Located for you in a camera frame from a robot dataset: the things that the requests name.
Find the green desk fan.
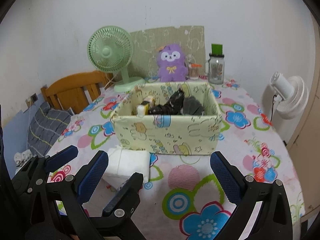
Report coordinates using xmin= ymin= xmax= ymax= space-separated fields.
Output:
xmin=87 ymin=25 xmax=145 ymax=92

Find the purple plush toy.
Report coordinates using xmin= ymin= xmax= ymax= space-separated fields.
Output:
xmin=157 ymin=43 xmax=188 ymax=82

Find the black plastic bag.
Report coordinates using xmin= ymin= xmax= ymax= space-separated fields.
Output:
xmin=148 ymin=88 xmax=185 ymax=115

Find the yellow cartoon storage box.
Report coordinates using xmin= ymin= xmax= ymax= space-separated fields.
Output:
xmin=110 ymin=82 xmax=222 ymax=155

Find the glass jar with handle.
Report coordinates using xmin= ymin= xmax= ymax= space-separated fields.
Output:
xmin=206 ymin=53 xmax=225 ymax=85

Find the wall power outlet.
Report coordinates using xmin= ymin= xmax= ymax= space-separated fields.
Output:
xmin=30 ymin=94 xmax=38 ymax=102

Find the white standing fan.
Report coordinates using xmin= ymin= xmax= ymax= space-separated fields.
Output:
xmin=269 ymin=72 xmax=309 ymax=120

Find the white yellow small bottle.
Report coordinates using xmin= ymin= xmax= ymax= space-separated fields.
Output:
xmin=136 ymin=95 xmax=155 ymax=116

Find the green cup on jar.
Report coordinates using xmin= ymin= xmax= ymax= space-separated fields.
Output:
xmin=211 ymin=43 xmax=223 ymax=56

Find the cotton swab container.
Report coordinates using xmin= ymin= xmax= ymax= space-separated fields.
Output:
xmin=188 ymin=63 xmax=202 ymax=80

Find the white drawstring cloth bag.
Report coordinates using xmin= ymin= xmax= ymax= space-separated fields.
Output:
xmin=102 ymin=146 xmax=151 ymax=190

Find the grey cloth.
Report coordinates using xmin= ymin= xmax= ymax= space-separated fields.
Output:
xmin=181 ymin=96 xmax=204 ymax=116

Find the cartoon print cardboard panel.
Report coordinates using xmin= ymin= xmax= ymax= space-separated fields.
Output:
xmin=129 ymin=25 xmax=206 ymax=77

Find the wooden chair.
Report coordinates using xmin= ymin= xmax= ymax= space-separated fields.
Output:
xmin=41 ymin=70 xmax=113 ymax=114

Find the plaid grey blanket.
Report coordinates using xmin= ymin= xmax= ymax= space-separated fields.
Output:
xmin=27 ymin=102 xmax=72 ymax=156

